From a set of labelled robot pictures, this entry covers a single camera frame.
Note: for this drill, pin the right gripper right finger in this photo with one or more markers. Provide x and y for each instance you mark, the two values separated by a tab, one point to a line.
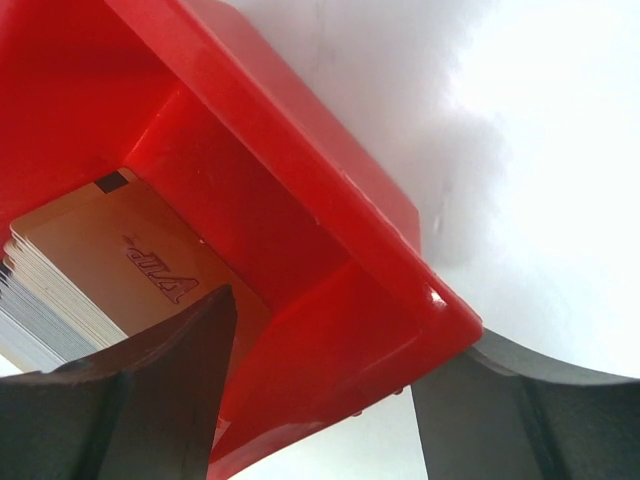
502	411

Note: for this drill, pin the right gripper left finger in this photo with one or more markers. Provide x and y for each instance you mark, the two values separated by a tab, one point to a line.
145	408

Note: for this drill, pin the gold VIP card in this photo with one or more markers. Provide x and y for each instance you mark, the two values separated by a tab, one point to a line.
112	258

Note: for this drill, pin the red plastic bin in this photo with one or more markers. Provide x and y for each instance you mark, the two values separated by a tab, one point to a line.
192	98

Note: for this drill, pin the stack of white cards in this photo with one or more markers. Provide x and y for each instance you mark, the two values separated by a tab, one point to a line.
46	319

